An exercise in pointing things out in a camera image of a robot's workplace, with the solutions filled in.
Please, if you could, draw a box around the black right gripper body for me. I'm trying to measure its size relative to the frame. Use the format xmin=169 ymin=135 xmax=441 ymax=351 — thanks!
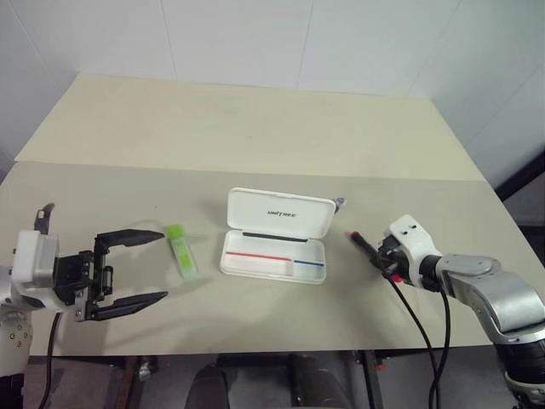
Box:
xmin=375 ymin=235 xmax=405 ymax=277

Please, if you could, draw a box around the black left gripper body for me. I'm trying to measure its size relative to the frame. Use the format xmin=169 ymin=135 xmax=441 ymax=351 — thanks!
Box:
xmin=52 ymin=248 xmax=114 ymax=322

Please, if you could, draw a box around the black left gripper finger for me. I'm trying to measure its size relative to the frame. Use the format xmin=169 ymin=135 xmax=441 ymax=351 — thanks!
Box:
xmin=93 ymin=228 xmax=167 ymax=268
xmin=84 ymin=291 xmax=169 ymax=322

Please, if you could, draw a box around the white Unitree pencil case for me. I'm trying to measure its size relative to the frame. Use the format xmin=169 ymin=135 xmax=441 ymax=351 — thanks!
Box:
xmin=218 ymin=187 xmax=338 ymax=285

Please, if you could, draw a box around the green translucent marker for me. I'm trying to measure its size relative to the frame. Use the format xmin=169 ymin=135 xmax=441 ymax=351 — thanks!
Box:
xmin=164 ymin=223 xmax=201 ymax=280

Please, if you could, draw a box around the dark metal table leg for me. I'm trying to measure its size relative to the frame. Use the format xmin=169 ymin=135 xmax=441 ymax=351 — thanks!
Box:
xmin=352 ymin=349 xmax=387 ymax=409
xmin=106 ymin=355 xmax=144 ymax=409

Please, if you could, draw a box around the dark rounded shape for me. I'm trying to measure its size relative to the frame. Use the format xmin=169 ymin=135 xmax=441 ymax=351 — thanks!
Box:
xmin=187 ymin=361 xmax=233 ymax=409

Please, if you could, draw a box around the grey rounded shape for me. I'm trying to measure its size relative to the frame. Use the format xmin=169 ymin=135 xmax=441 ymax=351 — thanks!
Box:
xmin=287 ymin=353 xmax=355 ymax=409

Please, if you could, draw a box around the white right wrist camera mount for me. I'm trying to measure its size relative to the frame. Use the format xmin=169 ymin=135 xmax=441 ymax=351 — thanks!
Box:
xmin=384 ymin=214 xmax=442 ymax=287

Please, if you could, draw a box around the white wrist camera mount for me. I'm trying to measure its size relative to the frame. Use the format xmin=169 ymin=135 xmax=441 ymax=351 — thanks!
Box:
xmin=384 ymin=214 xmax=442 ymax=287
xmin=10 ymin=203 xmax=61 ymax=310

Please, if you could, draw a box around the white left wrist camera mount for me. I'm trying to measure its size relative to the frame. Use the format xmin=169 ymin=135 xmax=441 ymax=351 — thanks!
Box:
xmin=10 ymin=203 xmax=61 ymax=310

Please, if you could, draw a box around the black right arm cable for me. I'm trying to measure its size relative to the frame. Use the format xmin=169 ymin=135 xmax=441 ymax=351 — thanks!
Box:
xmin=384 ymin=264 xmax=442 ymax=409
xmin=427 ymin=283 xmax=452 ymax=409

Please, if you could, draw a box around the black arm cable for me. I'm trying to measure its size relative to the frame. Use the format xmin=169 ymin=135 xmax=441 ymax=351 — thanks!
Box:
xmin=427 ymin=283 xmax=452 ymax=409
xmin=384 ymin=264 xmax=442 ymax=409
xmin=37 ymin=313 xmax=60 ymax=409

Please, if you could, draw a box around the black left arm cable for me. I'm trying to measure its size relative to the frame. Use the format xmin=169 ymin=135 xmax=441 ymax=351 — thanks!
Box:
xmin=37 ymin=313 xmax=60 ymax=409

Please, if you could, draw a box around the dark metal frame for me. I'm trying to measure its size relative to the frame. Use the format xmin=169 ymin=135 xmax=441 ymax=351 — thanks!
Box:
xmin=495 ymin=147 xmax=545 ymax=225

